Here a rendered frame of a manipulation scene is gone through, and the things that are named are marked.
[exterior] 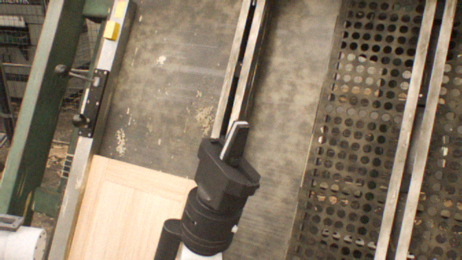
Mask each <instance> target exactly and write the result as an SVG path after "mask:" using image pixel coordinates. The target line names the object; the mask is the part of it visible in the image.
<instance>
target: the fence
mask: <svg viewBox="0 0 462 260"><path fill-rule="evenodd" d="M118 1H126V2H125V5H124V11H123V14H122V18H118V17H113V16H114V12H116V6H117V3H118ZM136 5H137V4H136V3H135V2H134V1H132V0H115V4H114V5H113V9H112V13H111V18H110V21H115V22H117V23H119V24H120V27H119V30H118V33H117V36H116V39H115V41H112V40H108V39H105V40H104V45H103V48H102V51H101V54H100V60H99V62H98V67H97V68H98V69H107V70H109V71H110V72H109V78H108V81H107V86H106V87H105V90H104V95H103V98H102V103H101V107H100V112H99V114H98V120H97V123H96V128H95V131H94V135H93V138H92V139H91V138H85V137H82V136H80V137H79V140H78V145H77V148H76V153H75V156H74V161H73V164H72V168H71V173H69V178H68V181H67V186H66V189H65V194H64V198H63V203H62V206H61V209H60V214H59V218H58V222H57V225H56V230H55V234H54V238H53V242H52V247H51V250H50V254H49V258H48V260H68V256H69V252H70V248H71V245H72V240H73V237H74V232H75V228H76V224H77V221H78V216H79V212H80V207H81V204H82V200H83V195H84V192H85V187H86V184H87V178H88V175H89V174H90V170H91V165H92V162H93V158H94V155H98V152H99V148H100V144H101V141H102V136H103V132H104V129H105V124H106V121H107V118H108V115H109V110H110V107H111V101H112V98H113V93H114V89H115V86H116V82H117V79H118V73H119V70H120V65H121V64H122V59H123V56H124V51H125V48H126V45H127V39H128V36H129V31H130V28H131V23H132V20H133V17H134V14H135V9H136Z"/></svg>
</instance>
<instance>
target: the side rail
mask: <svg viewBox="0 0 462 260"><path fill-rule="evenodd" d="M85 1H86V0H50V1H49V6H48V9H47V14H46V17H45V22H44V24H43V29H42V32H41V35H40V38H39V41H38V45H37V49H36V54H35V57H34V61H33V64H32V69H31V72H30V77H29V80H28V82H27V88H26V89H25V93H24V96H23V100H22V104H21V108H20V112H19V116H18V120H17V123H16V127H15V130H14V135H13V139H12V143H11V146H10V150H9V154H8V158H7V162H6V164H5V170H3V175H2V178H1V182H0V214H4V215H14V216H19V217H25V221H24V223H23V224H22V225H21V226H26V227H30V226H31V223H32V218H33V215H34V211H33V210H31V207H32V202H33V199H34V194H35V190H36V188H37V187H41V182H42V180H43V175H44V172H45V167H46V164H47V159H48V156H49V153H50V147H52V143H53V139H54V134H55V130H56V126H57V123H58V118H59V115H60V112H61V107H62V104H63V98H64V95H65V91H66V88H67V82H69V77H70V76H67V77H66V78H59V77H57V76H56V75H55V72H54V71H55V68H56V66H57V65H65V66H68V68H69V72H71V70H72V66H73V63H74V58H75V55H76V50H77V47H78V42H79V39H80V33H82V30H83V25H84V22H85V17H84V16H83V10H84V6H85Z"/></svg>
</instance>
